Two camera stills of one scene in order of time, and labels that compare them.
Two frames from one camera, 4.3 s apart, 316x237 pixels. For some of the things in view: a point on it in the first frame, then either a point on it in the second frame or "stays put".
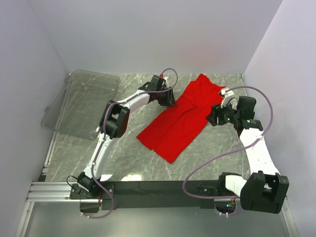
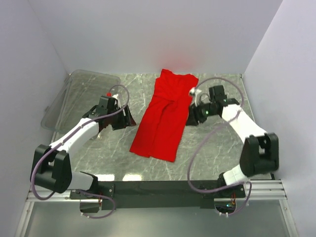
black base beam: x=194 y=194 stays put
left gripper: x=170 y=99 → x=129 y=121
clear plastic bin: x=77 y=107 stays put
